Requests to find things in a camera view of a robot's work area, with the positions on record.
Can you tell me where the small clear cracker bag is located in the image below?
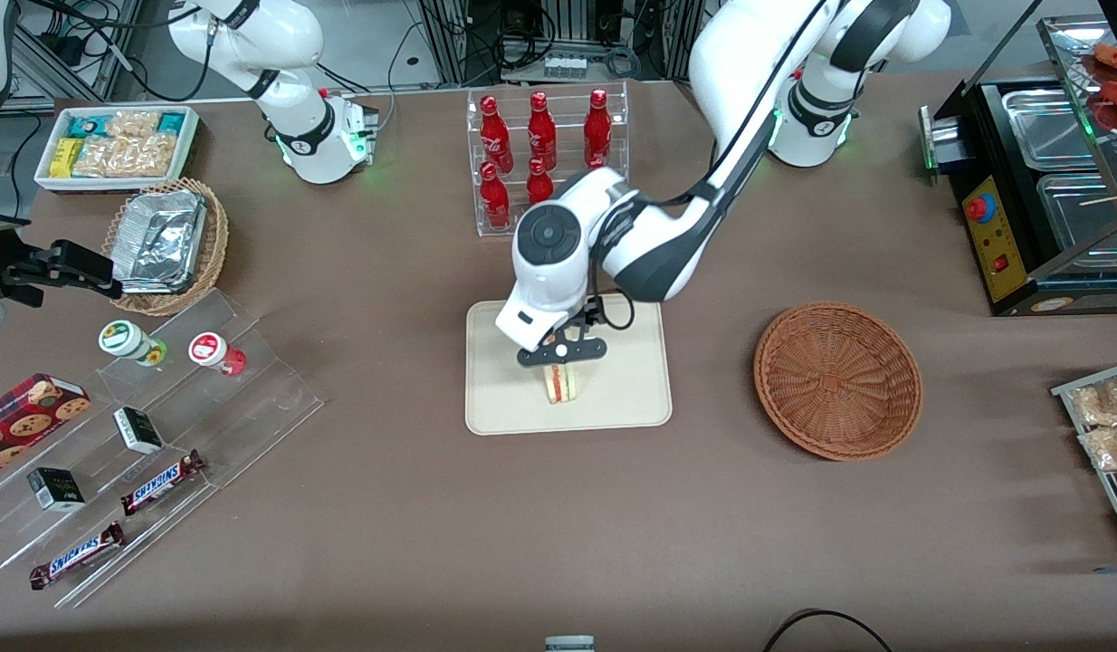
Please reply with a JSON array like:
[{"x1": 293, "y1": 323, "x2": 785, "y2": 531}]
[{"x1": 106, "y1": 110, "x2": 161, "y2": 139}]

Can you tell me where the black floor cable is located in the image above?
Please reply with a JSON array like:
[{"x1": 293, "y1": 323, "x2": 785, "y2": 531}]
[{"x1": 762, "y1": 609, "x2": 894, "y2": 652}]

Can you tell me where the red lid snack cup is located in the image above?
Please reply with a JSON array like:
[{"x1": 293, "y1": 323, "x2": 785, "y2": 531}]
[{"x1": 188, "y1": 332, "x2": 247, "y2": 377}]

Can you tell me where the steel warmer pan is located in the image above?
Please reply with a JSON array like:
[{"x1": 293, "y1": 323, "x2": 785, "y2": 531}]
[
  {"x1": 1036, "y1": 172, "x2": 1117, "y2": 245},
  {"x1": 1002, "y1": 88, "x2": 1098, "y2": 171}
]

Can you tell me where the silver foil container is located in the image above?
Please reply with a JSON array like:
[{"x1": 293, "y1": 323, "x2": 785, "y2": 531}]
[{"x1": 112, "y1": 190, "x2": 208, "y2": 295}]

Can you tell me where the large clear cracker bag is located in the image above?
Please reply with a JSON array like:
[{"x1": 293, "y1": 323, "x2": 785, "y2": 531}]
[{"x1": 72, "y1": 134, "x2": 179, "y2": 179}]

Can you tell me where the clear bag of pastries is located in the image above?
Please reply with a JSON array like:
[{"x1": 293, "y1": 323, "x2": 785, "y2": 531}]
[
  {"x1": 1070, "y1": 376, "x2": 1117, "y2": 427},
  {"x1": 1077, "y1": 424, "x2": 1117, "y2": 472}
]

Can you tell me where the black food warmer cabinet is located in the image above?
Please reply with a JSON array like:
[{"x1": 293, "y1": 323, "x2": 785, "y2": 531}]
[{"x1": 918, "y1": 14, "x2": 1117, "y2": 318}]

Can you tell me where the metal equipment frame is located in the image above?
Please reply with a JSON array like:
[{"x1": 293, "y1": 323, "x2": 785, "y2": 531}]
[{"x1": 418, "y1": 0, "x2": 695, "y2": 87}]

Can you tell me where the clear acrylic stepped stand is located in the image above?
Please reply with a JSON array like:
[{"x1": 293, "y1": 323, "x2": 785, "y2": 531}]
[{"x1": 0, "y1": 288, "x2": 325, "y2": 609}]

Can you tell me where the red cookie box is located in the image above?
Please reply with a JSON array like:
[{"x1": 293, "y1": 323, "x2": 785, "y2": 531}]
[{"x1": 0, "y1": 373, "x2": 92, "y2": 481}]

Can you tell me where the beige plastic tray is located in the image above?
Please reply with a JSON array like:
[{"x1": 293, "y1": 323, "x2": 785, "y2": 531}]
[{"x1": 465, "y1": 292, "x2": 674, "y2": 437}]

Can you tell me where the green lid snack cup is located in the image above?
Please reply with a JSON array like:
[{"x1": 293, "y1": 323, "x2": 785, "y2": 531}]
[{"x1": 98, "y1": 320, "x2": 168, "y2": 368}]

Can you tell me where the small black box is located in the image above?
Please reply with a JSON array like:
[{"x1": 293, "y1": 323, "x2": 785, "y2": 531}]
[
  {"x1": 26, "y1": 467, "x2": 86, "y2": 513},
  {"x1": 113, "y1": 407, "x2": 165, "y2": 455}
]

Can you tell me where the triangle sandwich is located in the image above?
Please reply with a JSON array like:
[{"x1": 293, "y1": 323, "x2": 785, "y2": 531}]
[{"x1": 542, "y1": 362, "x2": 584, "y2": 406}]

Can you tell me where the brown round wicker basket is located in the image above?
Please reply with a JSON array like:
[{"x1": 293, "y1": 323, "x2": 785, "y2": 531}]
[{"x1": 753, "y1": 302, "x2": 924, "y2": 463}]

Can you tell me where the Snickers chocolate bar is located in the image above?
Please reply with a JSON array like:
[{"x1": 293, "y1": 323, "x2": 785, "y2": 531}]
[
  {"x1": 119, "y1": 450, "x2": 206, "y2": 517},
  {"x1": 29, "y1": 522, "x2": 126, "y2": 591}
]

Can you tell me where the tan wicker basket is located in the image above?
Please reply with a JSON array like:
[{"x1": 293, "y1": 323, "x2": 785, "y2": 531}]
[{"x1": 101, "y1": 177, "x2": 231, "y2": 317}]

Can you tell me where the white rectangular snack bin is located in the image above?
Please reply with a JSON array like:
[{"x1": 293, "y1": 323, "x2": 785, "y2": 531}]
[{"x1": 33, "y1": 106, "x2": 202, "y2": 196}]

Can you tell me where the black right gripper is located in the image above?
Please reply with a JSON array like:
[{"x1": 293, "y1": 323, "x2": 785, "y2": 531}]
[{"x1": 5, "y1": 240, "x2": 123, "y2": 302}]

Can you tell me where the metal wire rack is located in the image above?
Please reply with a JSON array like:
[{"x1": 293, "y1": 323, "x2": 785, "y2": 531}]
[{"x1": 1052, "y1": 360, "x2": 1117, "y2": 553}]

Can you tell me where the black wrist cable with plug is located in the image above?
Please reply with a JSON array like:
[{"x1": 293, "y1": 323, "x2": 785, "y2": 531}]
[{"x1": 584, "y1": 288, "x2": 636, "y2": 331}]

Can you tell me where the clear acrylic bottle rack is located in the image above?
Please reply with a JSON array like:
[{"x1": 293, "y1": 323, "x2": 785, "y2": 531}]
[{"x1": 466, "y1": 81, "x2": 630, "y2": 238}]

